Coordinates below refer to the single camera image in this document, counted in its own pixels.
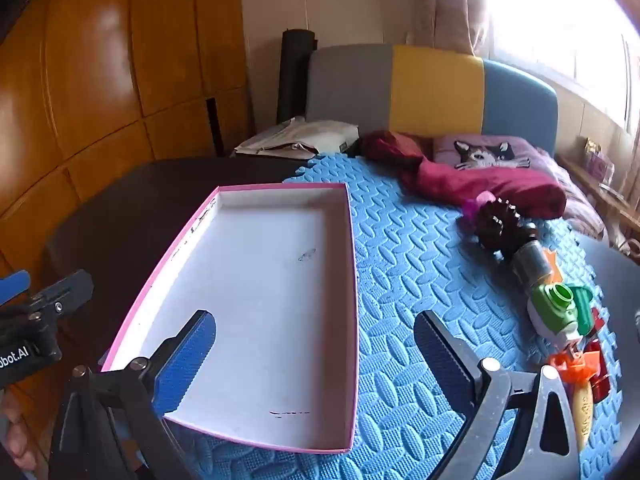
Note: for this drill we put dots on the wooden side table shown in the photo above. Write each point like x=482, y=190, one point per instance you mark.
x=600, y=187

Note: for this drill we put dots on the green and white toy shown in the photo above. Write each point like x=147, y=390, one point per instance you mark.
x=547, y=305

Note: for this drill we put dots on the dark red blanket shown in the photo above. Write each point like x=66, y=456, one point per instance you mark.
x=450, y=180

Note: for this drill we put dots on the blue foam puzzle mat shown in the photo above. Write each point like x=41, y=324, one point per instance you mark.
x=400, y=260

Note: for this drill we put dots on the red plastic bottle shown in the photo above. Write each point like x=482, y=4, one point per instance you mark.
x=600, y=380

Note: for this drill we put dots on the pink cardboard box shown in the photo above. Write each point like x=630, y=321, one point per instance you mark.
x=270, y=285

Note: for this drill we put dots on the grey yellow blue headboard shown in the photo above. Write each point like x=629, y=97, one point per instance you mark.
x=435, y=90

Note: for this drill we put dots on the person's left hand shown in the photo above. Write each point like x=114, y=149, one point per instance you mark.
x=15, y=440

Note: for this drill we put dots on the wooden wardrobe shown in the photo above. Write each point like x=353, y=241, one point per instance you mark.
x=100, y=60

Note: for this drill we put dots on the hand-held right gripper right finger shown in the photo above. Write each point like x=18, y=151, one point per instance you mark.
x=440, y=360

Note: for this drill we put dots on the dark red cushion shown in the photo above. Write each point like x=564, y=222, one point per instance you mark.
x=395, y=145

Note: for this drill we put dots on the white pillow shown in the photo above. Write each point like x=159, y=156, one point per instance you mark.
x=330, y=135

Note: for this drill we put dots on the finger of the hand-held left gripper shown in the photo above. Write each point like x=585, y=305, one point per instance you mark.
x=12, y=287
x=65, y=290

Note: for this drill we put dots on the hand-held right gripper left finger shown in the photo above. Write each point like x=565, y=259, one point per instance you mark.
x=185, y=360

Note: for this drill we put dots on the purple gift box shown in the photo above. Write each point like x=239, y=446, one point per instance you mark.
x=597, y=162

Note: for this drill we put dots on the green plastic spool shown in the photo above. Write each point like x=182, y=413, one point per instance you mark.
x=582, y=307

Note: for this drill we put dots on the dark brown gear toy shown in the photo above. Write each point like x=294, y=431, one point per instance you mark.
x=495, y=230

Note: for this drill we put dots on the pink patterned curtain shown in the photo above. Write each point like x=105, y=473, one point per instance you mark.
x=450, y=5

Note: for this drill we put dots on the husky print pillow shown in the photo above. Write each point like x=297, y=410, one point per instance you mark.
x=480, y=152

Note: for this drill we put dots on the pink quilt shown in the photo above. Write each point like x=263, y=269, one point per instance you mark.
x=575, y=200

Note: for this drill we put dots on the orange yellow toy scoop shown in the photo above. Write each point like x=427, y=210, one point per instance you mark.
x=554, y=262

